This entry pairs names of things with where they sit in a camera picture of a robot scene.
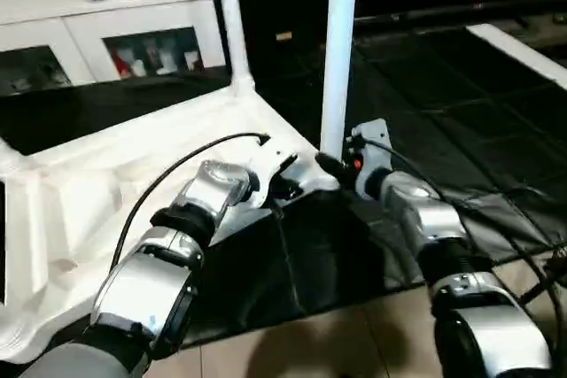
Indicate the white plastic table leg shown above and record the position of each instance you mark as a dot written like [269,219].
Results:
[338,50]
[7,155]
[230,15]

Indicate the white plastic table top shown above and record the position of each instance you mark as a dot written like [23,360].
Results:
[71,192]

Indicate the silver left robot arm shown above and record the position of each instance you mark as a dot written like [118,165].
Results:
[177,245]

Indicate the black work mat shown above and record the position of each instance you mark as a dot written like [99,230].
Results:
[443,183]

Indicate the small brown tag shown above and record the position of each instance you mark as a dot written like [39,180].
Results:
[283,37]

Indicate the long black bar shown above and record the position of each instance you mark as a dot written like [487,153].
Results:
[461,13]

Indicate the small red bottle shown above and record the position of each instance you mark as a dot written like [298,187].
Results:
[121,64]

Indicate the flat white board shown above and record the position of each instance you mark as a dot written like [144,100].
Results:
[523,52]

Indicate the white glass-door cabinet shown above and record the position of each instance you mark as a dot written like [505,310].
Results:
[106,24]

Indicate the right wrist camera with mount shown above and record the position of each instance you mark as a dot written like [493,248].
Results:
[372,141]

